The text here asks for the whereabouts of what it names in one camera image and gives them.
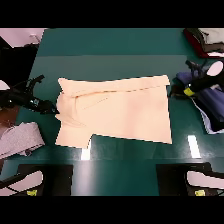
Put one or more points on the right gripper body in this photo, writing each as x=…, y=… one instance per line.
x=177, y=91

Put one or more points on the white garment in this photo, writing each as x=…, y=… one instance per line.
x=208, y=125

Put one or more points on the blue garment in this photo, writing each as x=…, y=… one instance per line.
x=213, y=100

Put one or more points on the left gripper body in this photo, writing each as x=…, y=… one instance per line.
x=46, y=106

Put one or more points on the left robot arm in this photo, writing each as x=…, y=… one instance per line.
x=12, y=97

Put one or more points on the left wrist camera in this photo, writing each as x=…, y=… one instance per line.
x=34, y=82

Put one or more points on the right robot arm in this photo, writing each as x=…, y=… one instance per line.
x=204, y=82

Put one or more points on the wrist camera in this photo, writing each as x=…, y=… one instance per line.
x=34, y=82
x=194, y=66

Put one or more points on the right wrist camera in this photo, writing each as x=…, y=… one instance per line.
x=194, y=66

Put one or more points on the brown garment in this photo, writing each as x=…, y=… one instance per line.
x=8, y=116

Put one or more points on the peach shirt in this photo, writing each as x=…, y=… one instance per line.
x=126, y=110

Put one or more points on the black garment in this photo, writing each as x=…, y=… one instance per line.
x=16, y=60

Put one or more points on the pale grey garment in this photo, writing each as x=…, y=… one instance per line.
x=214, y=34

